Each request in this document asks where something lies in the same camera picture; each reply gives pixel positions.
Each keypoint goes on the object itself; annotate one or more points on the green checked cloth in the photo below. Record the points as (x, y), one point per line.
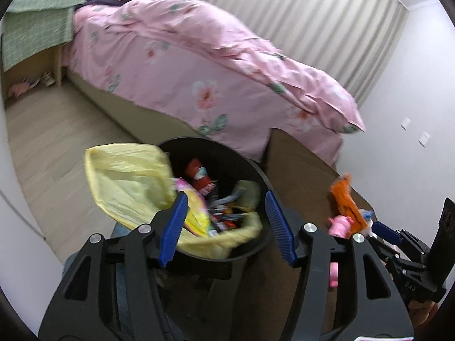
(35, 32)

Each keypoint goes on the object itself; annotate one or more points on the white pleated curtain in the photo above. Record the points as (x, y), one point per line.
(320, 25)

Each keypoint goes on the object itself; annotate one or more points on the pink plastic toy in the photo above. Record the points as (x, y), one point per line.
(340, 225)

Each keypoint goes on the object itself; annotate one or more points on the wooden bedside table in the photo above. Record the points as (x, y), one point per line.
(46, 60)

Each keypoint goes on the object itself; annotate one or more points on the yellow bin bag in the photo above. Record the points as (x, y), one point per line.
(128, 181)

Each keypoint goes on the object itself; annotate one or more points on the white wall socket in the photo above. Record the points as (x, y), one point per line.
(424, 139)
(406, 123)

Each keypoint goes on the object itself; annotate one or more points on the red white wrapper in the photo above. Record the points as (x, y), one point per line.
(198, 176)

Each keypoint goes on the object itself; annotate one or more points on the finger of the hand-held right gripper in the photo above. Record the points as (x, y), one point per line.
(382, 247)
(385, 230)

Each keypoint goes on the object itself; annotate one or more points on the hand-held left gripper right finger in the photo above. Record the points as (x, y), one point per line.
(280, 229)

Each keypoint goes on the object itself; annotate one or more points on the orange yellow snack bag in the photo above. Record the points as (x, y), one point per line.
(343, 199)

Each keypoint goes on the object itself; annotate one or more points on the pink floral duvet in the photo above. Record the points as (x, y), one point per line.
(199, 71)

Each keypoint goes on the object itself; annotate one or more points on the black trash bin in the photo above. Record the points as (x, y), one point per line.
(217, 152)

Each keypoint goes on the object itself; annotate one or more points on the yellow snack wrapper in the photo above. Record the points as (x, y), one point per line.
(248, 191)

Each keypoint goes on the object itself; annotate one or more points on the striped shoe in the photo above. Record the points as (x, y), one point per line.
(48, 79)

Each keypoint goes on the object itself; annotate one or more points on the long pink candy wrapper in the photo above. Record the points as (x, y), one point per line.
(192, 206)

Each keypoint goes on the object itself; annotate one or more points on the beige bed base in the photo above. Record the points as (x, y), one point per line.
(117, 103)

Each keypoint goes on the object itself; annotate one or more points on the pink slipper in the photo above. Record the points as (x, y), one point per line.
(17, 88)

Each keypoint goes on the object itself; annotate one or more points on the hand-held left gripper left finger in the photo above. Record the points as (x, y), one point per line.
(173, 229)

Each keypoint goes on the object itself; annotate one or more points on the red black wrapper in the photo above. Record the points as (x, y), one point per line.
(227, 218)

